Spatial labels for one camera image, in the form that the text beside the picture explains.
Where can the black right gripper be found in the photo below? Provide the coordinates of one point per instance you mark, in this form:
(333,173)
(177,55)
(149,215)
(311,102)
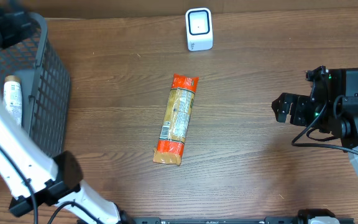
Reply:
(289,102)

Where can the white tube with gold cap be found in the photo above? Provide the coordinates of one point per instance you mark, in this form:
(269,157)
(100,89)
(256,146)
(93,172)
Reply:
(12,97)

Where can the orange long snack packet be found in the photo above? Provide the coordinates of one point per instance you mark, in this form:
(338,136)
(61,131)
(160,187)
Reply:
(171,141)

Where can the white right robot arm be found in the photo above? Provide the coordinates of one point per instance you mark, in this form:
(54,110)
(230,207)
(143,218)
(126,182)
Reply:
(329,114)

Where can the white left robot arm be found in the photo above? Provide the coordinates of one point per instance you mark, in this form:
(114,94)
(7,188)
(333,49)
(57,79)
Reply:
(32,163)

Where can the white barcode scanner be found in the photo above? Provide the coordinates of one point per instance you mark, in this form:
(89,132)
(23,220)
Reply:
(199,29)

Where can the grey plastic mesh basket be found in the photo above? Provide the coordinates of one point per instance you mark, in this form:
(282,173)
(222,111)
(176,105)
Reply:
(45,85)

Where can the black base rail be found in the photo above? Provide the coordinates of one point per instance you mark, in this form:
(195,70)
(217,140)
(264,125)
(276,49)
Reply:
(304,216)

